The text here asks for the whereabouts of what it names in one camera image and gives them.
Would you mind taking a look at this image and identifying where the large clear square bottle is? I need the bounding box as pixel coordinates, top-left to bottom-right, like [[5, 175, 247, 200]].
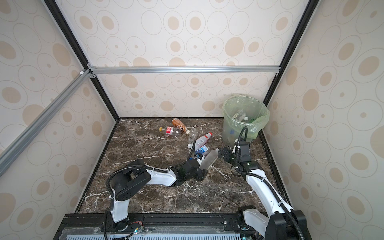
[[200, 149, 219, 171]]

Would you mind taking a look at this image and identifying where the blue label clear bottle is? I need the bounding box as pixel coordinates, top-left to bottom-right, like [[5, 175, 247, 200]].
[[195, 146, 210, 160]]

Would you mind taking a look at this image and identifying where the red cap white bottle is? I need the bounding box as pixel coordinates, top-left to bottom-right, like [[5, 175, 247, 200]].
[[188, 133, 213, 150]]

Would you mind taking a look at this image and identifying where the yellow cap red label bottle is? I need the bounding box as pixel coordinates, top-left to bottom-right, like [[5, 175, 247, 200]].
[[159, 127, 182, 136]]

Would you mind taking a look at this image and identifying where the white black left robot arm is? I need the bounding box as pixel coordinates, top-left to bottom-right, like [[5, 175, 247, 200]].
[[106, 159, 209, 223]]

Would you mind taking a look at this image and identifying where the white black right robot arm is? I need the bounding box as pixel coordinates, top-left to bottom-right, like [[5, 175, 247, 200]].
[[219, 141, 309, 240]]

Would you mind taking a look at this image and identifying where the mesh bin with green liner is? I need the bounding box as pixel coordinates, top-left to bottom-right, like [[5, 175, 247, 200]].
[[222, 95, 270, 147]]

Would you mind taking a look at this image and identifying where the clear crushed unlabeled bottle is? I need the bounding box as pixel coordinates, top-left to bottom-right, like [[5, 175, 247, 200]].
[[187, 128, 199, 144]]

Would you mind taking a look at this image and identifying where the brown tea bottle at back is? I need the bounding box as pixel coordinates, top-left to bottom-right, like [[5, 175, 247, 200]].
[[172, 118, 190, 135]]

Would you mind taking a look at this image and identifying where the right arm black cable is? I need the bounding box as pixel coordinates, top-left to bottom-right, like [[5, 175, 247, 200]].
[[230, 125, 305, 240]]

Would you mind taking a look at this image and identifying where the horizontal aluminium back rail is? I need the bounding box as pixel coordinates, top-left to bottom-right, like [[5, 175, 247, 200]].
[[91, 66, 280, 74]]

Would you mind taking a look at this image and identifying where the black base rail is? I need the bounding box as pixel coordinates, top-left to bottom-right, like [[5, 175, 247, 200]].
[[54, 213, 280, 240]]

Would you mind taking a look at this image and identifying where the diagonal aluminium left rail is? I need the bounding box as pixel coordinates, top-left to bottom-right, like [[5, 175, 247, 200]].
[[1, 70, 91, 175]]

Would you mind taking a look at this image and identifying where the black right corner post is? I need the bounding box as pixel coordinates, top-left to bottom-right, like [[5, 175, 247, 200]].
[[263, 0, 320, 106]]

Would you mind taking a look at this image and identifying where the black corner post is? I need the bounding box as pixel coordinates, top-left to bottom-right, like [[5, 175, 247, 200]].
[[263, 0, 320, 106], [44, 0, 120, 122]]

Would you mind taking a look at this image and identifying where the black left corner post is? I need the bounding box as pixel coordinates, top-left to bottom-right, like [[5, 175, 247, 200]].
[[44, 0, 120, 122]]

